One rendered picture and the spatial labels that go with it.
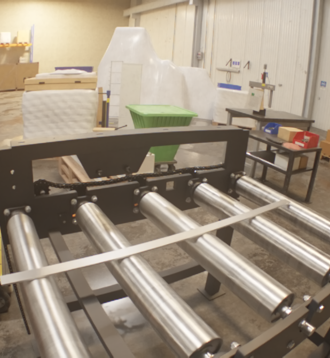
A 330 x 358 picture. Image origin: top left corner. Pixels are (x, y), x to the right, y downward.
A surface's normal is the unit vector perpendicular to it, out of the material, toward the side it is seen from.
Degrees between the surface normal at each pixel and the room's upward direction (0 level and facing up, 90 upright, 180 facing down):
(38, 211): 90
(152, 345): 0
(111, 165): 90
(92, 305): 0
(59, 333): 3
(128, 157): 90
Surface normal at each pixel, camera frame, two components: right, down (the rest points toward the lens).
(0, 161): 0.51, 0.35
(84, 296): 0.07, -0.93
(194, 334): -0.22, -0.83
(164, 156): 0.36, 0.53
